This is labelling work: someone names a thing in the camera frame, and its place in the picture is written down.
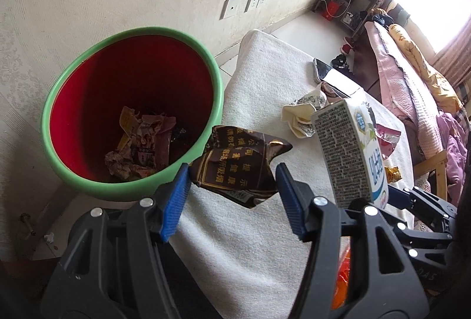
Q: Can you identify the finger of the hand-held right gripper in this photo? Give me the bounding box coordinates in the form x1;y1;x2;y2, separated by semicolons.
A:
386;184;459;231
395;221;453;259

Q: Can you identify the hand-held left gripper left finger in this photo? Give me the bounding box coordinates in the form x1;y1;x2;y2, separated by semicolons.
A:
40;162;193;319

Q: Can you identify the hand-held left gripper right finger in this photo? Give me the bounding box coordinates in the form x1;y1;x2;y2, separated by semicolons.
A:
275;162;431;319

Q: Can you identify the yellow brown snack wrapper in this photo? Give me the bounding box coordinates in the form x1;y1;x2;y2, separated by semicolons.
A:
384;164;402;183

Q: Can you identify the wrapper with dark label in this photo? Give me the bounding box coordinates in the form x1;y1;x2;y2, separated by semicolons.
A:
132;142;170;169

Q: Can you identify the large pink bag wrapper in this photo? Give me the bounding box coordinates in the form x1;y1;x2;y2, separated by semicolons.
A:
373;124;403;159

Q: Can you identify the brown cigarette pack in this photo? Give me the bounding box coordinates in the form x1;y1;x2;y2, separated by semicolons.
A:
189;125;293;209

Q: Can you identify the white milk carton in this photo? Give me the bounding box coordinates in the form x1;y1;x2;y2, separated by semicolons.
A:
310;98;391;210

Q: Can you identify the grey paper wrapper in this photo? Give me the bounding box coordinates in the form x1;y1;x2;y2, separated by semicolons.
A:
105;150;135;178

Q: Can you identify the pink white strip wrapper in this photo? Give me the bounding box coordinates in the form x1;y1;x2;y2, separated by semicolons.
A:
138;115;176;143

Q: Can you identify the white paper wrapper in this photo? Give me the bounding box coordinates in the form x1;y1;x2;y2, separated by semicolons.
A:
281;89;328;138

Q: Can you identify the orange wrapper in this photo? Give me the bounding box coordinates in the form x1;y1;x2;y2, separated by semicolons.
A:
331;236;350;310

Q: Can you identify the green red trash bin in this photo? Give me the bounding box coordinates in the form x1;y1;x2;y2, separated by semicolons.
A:
41;26;225;201

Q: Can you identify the purple quilt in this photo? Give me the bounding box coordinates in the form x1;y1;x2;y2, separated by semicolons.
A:
436;111;471;205

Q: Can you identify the white table cloth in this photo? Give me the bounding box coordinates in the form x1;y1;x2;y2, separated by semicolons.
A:
167;30;414;319

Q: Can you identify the plaid cloth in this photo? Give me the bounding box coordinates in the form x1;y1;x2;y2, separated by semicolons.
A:
452;107;471;128

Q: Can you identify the bed with pink blanket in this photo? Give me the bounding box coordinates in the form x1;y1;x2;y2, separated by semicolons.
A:
364;21;471;172

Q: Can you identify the smartphone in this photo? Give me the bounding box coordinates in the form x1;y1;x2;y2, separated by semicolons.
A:
313;57;334;84

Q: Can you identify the yellow quilt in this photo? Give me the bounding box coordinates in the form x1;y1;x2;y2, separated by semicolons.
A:
388;24;464;113

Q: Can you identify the metal bolt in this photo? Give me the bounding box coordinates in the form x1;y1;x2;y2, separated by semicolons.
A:
20;214;37;237

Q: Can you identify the dark clothes pile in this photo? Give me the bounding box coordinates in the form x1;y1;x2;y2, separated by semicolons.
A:
368;8;396;29

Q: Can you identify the dark chair back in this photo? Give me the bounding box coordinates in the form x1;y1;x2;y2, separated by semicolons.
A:
388;0;411;25

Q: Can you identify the red bucket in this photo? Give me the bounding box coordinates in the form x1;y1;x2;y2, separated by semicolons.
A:
321;0;343;19

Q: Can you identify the wooden frame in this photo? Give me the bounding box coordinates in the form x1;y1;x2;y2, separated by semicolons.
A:
412;150;450;202

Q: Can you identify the single hole wall socket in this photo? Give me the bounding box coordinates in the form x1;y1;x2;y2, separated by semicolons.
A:
222;0;240;19

